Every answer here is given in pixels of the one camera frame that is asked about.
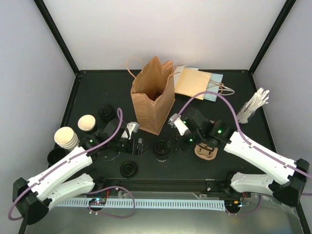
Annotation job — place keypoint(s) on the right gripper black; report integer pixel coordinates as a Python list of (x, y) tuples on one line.
[(184, 145)]

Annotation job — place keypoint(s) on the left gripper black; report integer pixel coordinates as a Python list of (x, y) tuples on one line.
[(138, 150)]

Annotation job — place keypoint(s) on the brown pulp cup carrier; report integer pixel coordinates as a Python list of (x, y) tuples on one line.
[(205, 152)]

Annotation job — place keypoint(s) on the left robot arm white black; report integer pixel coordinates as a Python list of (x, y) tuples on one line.
[(35, 197)]

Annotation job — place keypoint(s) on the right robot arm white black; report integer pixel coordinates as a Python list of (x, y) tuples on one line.
[(282, 178)]

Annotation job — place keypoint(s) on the black coffee lid near bag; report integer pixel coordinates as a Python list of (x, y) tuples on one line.
[(129, 169)]

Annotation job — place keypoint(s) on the black coffee lids stack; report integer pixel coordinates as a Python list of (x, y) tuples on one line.
[(106, 113)]

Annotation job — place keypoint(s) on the paper cup black sleeve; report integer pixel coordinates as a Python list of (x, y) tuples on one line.
[(87, 123)]

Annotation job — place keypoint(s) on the flat blue paper bag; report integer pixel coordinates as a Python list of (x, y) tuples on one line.
[(213, 86)]

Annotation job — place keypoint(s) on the flat white paper bag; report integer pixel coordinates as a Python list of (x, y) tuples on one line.
[(177, 72)]

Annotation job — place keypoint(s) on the stacked paper cups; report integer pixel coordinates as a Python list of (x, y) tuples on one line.
[(66, 138)]

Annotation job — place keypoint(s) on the black empty cup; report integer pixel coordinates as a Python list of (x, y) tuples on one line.
[(56, 155)]

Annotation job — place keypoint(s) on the glass with white stirrers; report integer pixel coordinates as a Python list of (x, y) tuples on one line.
[(259, 99)]

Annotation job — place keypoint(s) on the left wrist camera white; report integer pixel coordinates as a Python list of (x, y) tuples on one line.
[(131, 127)]

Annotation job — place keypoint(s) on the blue slotted cable duct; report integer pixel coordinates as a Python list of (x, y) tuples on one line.
[(184, 204)]

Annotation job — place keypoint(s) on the black front mounting rail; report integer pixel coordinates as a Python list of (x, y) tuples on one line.
[(158, 187)]

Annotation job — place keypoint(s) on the right black frame post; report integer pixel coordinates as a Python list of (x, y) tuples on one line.
[(284, 12)]

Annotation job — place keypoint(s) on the black frame post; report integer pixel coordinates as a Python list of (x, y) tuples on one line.
[(40, 4), (284, 12)]

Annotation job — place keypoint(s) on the left black frame post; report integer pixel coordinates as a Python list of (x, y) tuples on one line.
[(40, 4)]

